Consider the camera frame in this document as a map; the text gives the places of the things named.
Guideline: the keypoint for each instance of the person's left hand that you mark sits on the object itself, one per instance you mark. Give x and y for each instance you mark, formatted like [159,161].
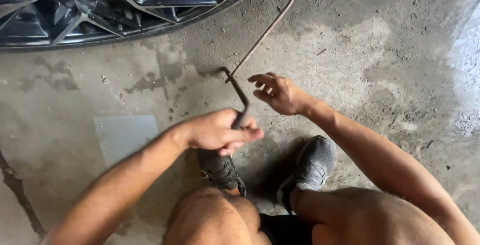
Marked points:
[213,130]

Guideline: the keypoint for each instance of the person's right hand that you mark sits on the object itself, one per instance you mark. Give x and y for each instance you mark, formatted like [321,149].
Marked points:
[283,94]

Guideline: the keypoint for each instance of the rusty jack crank rod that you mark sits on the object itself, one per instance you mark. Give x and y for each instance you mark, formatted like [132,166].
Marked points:
[258,42]

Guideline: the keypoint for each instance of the person's grey left shoe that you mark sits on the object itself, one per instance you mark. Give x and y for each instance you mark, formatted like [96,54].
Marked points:
[221,172]

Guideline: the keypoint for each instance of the person's grey shoe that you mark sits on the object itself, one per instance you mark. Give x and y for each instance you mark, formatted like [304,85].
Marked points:
[221,172]
[311,168]

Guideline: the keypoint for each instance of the person's grey right shoe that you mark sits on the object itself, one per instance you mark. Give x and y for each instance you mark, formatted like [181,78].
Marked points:
[311,168]

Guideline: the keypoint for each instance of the person's left leg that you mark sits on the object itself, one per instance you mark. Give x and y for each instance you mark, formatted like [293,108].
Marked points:
[213,218]

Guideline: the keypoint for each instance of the person's leg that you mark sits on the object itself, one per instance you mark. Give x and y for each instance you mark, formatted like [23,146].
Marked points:
[360,218]
[213,218]

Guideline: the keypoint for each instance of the grey flat sheet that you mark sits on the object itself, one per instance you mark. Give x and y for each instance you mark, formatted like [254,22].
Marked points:
[125,138]

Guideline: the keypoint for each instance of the person's black shorts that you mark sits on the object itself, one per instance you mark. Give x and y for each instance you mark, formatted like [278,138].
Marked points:
[287,230]

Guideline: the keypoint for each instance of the person's right leg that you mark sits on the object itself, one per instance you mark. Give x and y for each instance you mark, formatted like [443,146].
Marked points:
[360,218]

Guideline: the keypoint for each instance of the black car wheel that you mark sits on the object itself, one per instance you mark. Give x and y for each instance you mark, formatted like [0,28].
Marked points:
[112,5]

